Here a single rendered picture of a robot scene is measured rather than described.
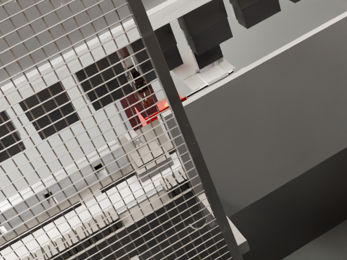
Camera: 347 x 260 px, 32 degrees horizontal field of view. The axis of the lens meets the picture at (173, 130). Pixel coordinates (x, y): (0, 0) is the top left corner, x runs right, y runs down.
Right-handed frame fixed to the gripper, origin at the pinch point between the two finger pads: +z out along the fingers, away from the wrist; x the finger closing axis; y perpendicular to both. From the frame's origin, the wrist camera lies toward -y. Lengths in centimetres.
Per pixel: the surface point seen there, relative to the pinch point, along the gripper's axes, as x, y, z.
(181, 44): 68, -181, 68
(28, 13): -28, 64, -74
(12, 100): -44, 44, -46
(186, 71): 16.0, 20.6, -14.5
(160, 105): 5.4, -1.7, 5.7
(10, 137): -51, 43, -35
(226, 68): 28.1, 31.7, -13.5
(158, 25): 8, 43, -46
